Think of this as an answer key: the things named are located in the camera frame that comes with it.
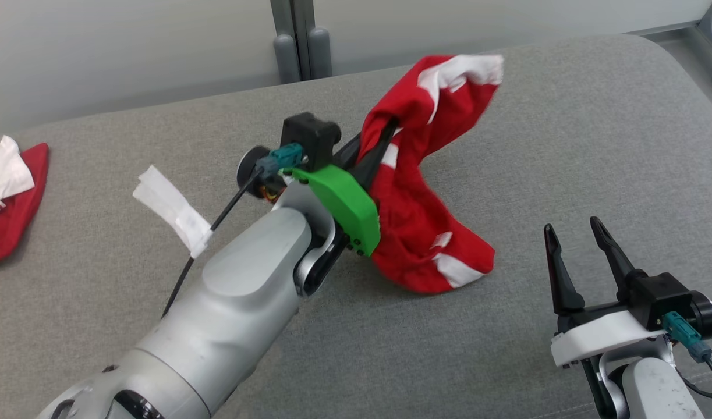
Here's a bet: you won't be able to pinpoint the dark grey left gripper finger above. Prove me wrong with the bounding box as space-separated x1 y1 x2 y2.
331 133 365 169
351 116 401 190

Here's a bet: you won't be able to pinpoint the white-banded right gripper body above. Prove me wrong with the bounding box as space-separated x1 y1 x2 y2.
551 291 712 367

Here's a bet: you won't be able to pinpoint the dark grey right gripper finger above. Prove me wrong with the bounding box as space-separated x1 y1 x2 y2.
590 216 647 303
544 224 586 315

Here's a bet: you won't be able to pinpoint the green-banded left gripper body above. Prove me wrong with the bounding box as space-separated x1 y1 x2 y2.
238 145 381 257

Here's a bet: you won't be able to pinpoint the red shorts with white trim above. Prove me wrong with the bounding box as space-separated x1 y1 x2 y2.
356 54 505 294

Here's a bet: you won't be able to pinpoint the red jersey with white tee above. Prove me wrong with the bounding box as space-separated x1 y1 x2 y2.
0 136 49 269

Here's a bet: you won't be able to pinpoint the grey rounded post foot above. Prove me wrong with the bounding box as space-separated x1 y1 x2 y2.
308 26 333 79
273 34 301 84

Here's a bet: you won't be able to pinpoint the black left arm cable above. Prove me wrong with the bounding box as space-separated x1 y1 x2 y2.
161 166 266 319

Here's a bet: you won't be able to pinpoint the grey partition post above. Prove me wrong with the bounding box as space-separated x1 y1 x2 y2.
270 0 317 81

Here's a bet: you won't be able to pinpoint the white tape label left cable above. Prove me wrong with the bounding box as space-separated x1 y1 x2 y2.
133 165 214 260

